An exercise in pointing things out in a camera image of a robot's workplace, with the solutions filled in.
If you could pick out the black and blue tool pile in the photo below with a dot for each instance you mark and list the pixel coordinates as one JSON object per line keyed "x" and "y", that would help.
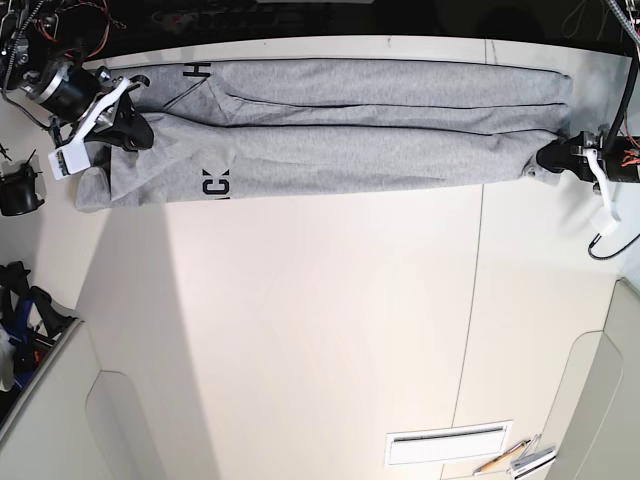
{"x": 30, "y": 324}

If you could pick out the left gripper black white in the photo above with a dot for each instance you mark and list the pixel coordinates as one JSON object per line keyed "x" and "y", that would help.
{"x": 619, "y": 161}

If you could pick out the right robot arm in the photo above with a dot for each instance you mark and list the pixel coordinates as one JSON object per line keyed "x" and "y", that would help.
{"x": 44, "y": 47}

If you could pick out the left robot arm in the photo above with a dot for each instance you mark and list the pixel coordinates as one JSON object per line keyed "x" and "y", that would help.
{"x": 604, "y": 89}

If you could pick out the black cup-shaped holder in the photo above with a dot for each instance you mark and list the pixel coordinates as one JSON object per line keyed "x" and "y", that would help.
{"x": 18, "y": 190}

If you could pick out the yellow pencil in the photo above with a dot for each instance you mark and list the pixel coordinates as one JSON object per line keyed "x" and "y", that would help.
{"x": 518, "y": 448}

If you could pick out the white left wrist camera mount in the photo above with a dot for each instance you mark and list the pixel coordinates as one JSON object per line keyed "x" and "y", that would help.
{"x": 606, "y": 219}

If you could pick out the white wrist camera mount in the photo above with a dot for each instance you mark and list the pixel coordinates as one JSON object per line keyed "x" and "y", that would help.
{"x": 606, "y": 219}
{"x": 73, "y": 157}

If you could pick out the white rectangular slot plate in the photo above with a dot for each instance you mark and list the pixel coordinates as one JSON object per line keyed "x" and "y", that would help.
{"x": 447, "y": 446}

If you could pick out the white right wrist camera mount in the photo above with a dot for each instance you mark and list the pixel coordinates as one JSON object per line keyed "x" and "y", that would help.
{"x": 73, "y": 157}

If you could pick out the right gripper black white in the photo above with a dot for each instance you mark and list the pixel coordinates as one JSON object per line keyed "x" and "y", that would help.
{"x": 71, "y": 94}

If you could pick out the grey T-shirt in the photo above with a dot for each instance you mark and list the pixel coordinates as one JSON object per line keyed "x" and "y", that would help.
{"x": 269, "y": 128}

